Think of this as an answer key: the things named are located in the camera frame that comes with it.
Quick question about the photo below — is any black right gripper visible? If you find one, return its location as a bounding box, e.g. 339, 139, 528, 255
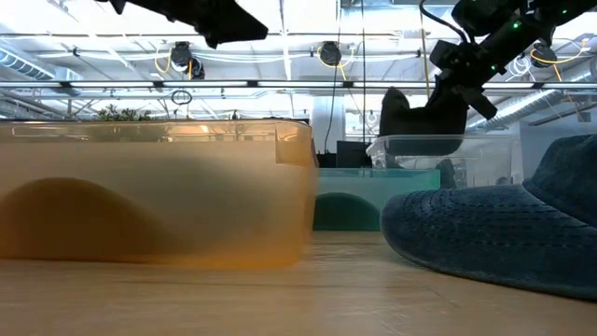
431, 18, 556, 122

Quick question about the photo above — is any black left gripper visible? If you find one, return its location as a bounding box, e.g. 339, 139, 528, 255
95, 0, 271, 50

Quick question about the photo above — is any dark grey cap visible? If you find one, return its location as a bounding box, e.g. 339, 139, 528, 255
378, 86, 470, 158

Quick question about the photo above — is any clear plastic bin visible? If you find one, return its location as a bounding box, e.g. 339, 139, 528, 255
366, 133, 526, 189

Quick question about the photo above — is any teal translucent plastic bin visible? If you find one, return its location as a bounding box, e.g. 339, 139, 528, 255
312, 167, 442, 233

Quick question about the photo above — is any orange translucent plastic bin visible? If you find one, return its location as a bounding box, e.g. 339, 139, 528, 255
0, 119, 320, 271

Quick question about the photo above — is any black perforated computer case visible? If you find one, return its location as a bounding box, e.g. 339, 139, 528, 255
319, 139, 374, 169

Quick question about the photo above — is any green potted plant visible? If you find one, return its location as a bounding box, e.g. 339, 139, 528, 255
95, 103, 155, 122

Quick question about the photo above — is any black ceiling cord reel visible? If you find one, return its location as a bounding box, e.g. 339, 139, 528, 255
318, 40, 344, 67
169, 40, 206, 80
530, 40, 560, 70

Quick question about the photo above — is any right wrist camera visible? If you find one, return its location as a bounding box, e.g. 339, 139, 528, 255
428, 39, 464, 70

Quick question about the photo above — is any yellow cable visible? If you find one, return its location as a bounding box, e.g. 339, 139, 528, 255
417, 0, 433, 99

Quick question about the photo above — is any silver ventilation duct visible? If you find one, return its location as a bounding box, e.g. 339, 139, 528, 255
465, 88, 568, 132

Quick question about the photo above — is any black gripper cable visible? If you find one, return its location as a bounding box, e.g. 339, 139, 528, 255
418, 0, 470, 46

